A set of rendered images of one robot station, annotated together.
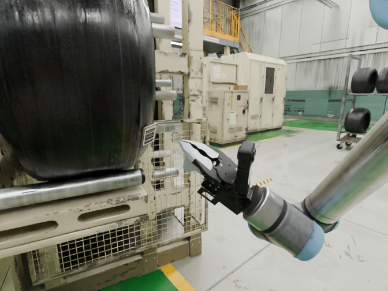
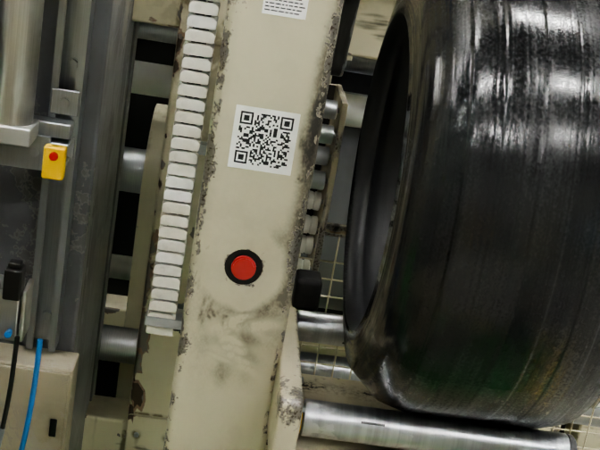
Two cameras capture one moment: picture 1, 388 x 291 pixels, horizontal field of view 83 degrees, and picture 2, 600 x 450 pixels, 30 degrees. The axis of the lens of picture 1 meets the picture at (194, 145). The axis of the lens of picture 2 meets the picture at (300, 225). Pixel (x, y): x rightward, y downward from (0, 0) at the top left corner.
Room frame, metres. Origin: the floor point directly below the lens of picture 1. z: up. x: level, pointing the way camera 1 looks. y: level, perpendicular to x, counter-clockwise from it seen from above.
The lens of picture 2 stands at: (-0.72, 0.01, 1.53)
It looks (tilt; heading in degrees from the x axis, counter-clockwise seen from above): 18 degrees down; 23
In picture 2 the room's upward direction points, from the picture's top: 10 degrees clockwise
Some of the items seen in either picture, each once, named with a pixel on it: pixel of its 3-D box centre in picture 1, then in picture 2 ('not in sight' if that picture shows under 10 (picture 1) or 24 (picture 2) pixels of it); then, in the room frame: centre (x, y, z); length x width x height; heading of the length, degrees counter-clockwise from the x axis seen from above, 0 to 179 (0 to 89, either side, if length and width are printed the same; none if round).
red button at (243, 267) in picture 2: not in sight; (243, 266); (0.43, 0.55, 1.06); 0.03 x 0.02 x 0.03; 118
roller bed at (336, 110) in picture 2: not in sight; (268, 174); (0.86, 0.74, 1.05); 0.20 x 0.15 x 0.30; 118
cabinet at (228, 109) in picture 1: (227, 117); not in sight; (5.24, -0.80, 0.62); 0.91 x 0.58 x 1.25; 129
